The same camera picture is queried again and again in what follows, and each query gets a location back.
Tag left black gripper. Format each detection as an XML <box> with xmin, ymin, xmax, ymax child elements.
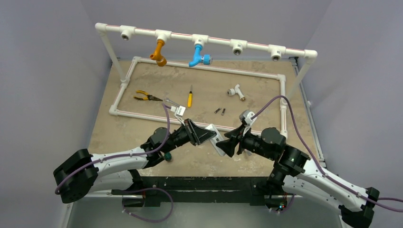
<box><xmin>162</xmin><ymin>119</ymin><xmax>216</xmax><ymax>154</ymax></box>

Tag white AC remote control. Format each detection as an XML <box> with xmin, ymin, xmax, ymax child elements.
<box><xmin>204</xmin><ymin>124</ymin><xmax>226</xmax><ymax>157</ymax></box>

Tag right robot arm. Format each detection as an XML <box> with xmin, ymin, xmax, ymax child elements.
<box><xmin>216</xmin><ymin>126</ymin><xmax>379</xmax><ymax>228</ymax></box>

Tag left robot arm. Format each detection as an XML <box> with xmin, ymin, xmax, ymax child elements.
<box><xmin>53</xmin><ymin>119</ymin><xmax>218</xmax><ymax>203</ymax></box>

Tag white plastic faucet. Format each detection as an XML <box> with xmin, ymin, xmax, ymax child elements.
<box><xmin>227</xmin><ymin>84</ymin><xmax>246</xmax><ymax>102</ymax></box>

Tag small silver wrench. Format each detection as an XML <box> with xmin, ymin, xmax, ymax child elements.
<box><xmin>165</xmin><ymin>97</ymin><xmax>180</xmax><ymax>107</ymax></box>

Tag blue plastic faucet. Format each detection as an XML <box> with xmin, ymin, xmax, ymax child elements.
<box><xmin>188</xmin><ymin>44</ymin><xmax>212</xmax><ymax>67</ymax></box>

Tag orange plastic faucet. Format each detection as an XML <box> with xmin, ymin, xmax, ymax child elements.
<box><xmin>150</xmin><ymin>39</ymin><xmax>167</xmax><ymax>67</ymax></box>

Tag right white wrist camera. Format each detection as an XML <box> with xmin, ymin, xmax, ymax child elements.
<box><xmin>239</xmin><ymin>110</ymin><xmax>256</xmax><ymax>126</ymax></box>

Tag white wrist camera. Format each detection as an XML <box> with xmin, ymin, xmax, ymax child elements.
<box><xmin>170</xmin><ymin>105</ymin><xmax>186</xmax><ymax>123</ymax></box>
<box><xmin>239</xmin><ymin>110</ymin><xmax>256</xmax><ymax>126</ymax></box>

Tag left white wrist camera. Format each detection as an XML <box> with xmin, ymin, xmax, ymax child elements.
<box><xmin>170</xmin><ymin>105</ymin><xmax>186</xmax><ymax>123</ymax></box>

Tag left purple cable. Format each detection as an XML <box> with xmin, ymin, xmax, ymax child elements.
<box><xmin>55</xmin><ymin>104</ymin><xmax>174</xmax><ymax>223</ymax></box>

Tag purple cable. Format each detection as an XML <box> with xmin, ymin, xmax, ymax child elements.
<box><xmin>251</xmin><ymin>95</ymin><xmax>403</xmax><ymax>215</ymax></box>
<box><xmin>55</xmin><ymin>104</ymin><xmax>174</xmax><ymax>223</ymax></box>

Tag green handled screwdriver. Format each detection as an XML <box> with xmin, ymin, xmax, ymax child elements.
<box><xmin>164</xmin><ymin>152</ymin><xmax>172</xmax><ymax>162</ymax></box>

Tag yellow handled screwdriver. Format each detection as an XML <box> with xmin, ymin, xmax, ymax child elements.
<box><xmin>187</xmin><ymin>85</ymin><xmax>193</xmax><ymax>108</ymax></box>

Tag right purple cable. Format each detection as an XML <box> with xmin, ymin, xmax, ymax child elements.
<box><xmin>251</xmin><ymin>95</ymin><xmax>403</xmax><ymax>215</ymax></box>

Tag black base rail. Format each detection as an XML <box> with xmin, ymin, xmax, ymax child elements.
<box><xmin>111</xmin><ymin>177</ymin><xmax>293</xmax><ymax>211</ymax></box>

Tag yellow handled pliers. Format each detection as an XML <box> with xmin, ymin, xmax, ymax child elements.
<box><xmin>133</xmin><ymin>90</ymin><xmax>163</xmax><ymax>101</ymax></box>

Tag white PVC pipe frame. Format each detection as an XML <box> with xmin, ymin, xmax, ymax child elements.
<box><xmin>95</xmin><ymin>23</ymin><xmax>318</xmax><ymax>123</ymax></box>

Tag aluminium table frame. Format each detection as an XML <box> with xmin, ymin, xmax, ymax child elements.
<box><xmin>58</xmin><ymin>57</ymin><xmax>352</xmax><ymax>228</ymax></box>

